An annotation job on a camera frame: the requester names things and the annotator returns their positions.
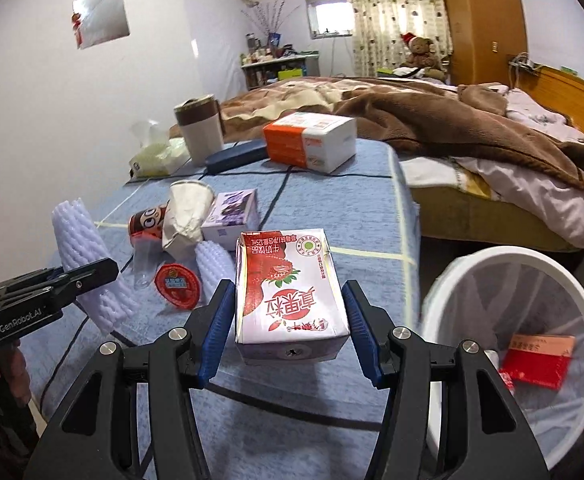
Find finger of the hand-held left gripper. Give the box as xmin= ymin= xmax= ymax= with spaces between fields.
xmin=0 ymin=258 xmax=120 ymax=313

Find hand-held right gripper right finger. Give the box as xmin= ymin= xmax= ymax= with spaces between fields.
xmin=341 ymin=279 xmax=550 ymax=480

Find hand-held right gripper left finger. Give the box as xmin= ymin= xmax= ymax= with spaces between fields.
xmin=24 ymin=277 xmax=237 ymax=480

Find large white foam fruit net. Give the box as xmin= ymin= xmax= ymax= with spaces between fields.
xmin=52 ymin=200 xmax=140 ymax=333

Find small clear plastic cup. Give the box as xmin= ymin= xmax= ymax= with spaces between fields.
xmin=132 ymin=242 xmax=155 ymax=290

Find red lid jelly cup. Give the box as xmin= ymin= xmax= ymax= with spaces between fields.
xmin=155 ymin=262 xmax=203 ymax=309

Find small white foam fruit net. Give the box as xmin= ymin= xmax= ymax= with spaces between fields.
xmin=197 ymin=240 xmax=237 ymax=306

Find dark red drink can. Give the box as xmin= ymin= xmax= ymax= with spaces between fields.
xmin=128 ymin=203 xmax=169 ymax=247

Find red strawberry milk carton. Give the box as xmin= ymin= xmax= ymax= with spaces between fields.
xmin=235 ymin=228 xmax=350 ymax=366

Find small purple white box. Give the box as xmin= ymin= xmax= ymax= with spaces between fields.
xmin=201 ymin=189 xmax=261 ymax=252

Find crushed paper cup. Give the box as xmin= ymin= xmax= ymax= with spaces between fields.
xmin=162 ymin=180 xmax=213 ymax=259

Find clear plastic bottle red label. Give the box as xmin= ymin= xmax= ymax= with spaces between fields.
xmin=484 ymin=350 xmax=515 ymax=396

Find red cardboard box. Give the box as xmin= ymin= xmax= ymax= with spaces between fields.
xmin=499 ymin=332 xmax=577 ymax=391

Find white round trash bin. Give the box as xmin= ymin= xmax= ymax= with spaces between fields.
xmin=419 ymin=251 xmax=584 ymax=471

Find blue plaid tablecloth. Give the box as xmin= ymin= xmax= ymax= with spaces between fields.
xmin=22 ymin=137 xmax=423 ymax=480

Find yellow tissue pack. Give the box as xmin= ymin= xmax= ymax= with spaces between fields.
xmin=128 ymin=120 xmax=191 ymax=178

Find dark blue case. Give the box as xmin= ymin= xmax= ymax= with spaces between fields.
xmin=205 ymin=140 xmax=269 ymax=173

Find beige tumbler with brown band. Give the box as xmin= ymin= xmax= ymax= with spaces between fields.
xmin=174 ymin=94 xmax=224 ymax=165

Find orange and white box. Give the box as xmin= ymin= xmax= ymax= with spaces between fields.
xmin=263 ymin=112 xmax=357 ymax=175

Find brown fleece blanket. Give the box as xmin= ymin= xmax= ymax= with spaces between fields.
xmin=169 ymin=76 xmax=584 ymax=191

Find pale pink quilt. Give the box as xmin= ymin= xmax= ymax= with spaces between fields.
xmin=452 ymin=87 xmax=584 ymax=251

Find cluttered shelf desk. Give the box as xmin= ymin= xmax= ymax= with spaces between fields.
xmin=241 ymin=52 xmax=320 ymax=91

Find teddy bear with red hat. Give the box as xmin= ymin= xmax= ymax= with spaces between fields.
xmin=399 ymin=32 xmax=445 ymax=81

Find vase of pink branches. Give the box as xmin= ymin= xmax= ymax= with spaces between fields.
xmin=242 ymin=2 xmax=293 ymax=51

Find wooden bed headboard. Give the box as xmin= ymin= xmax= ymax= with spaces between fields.
xmin=509 ymin=57 xmax=584 ymax=148

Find small barred window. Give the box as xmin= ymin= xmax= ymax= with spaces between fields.
xmin=305 ymin=0 xmax=353 ymax=38

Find heart print curtain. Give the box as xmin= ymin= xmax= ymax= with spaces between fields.
xmin=342 ymin=0 xmax=453 ymax=78

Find wooden wardrobe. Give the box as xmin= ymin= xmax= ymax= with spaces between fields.
xmin=434 ymin=0 xmax=528 ymax=86

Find silver wall mirror sheet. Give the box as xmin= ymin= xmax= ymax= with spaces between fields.
xmin=73 ymin=0 xmax=131 ymax=51

